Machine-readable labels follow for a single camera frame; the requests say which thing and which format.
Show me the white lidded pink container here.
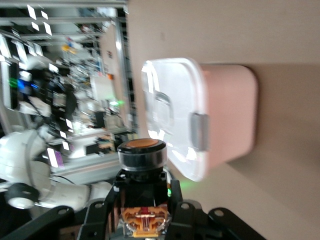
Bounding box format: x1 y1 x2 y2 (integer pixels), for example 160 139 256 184
140 57 259 183

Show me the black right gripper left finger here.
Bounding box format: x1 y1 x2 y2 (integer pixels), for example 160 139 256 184
0 174 121 240

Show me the long aluminium frame rail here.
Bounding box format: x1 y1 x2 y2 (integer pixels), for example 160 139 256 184
114 19 128 131

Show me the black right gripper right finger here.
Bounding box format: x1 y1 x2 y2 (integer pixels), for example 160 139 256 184
164 179 267 240

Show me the orange push-button switch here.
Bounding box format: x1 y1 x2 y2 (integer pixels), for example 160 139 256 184
112 138 176 238

